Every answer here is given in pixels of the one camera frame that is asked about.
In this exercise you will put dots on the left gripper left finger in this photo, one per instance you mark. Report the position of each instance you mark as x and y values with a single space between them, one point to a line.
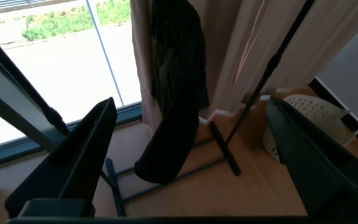
73 174

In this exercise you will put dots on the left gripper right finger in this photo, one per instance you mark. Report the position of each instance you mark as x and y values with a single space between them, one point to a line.
315 174

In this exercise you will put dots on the black shorts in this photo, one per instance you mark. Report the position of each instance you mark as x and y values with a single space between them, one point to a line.
176 77

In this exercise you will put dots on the white laundry basket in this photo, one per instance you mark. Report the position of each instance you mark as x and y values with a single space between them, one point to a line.
315 112

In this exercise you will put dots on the black clothes rack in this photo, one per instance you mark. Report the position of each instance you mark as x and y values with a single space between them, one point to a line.
272 65

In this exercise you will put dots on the pink clothes hanger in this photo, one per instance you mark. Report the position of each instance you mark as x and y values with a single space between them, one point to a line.
243 59

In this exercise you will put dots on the beige curtain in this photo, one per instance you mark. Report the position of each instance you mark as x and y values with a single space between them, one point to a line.
222 46

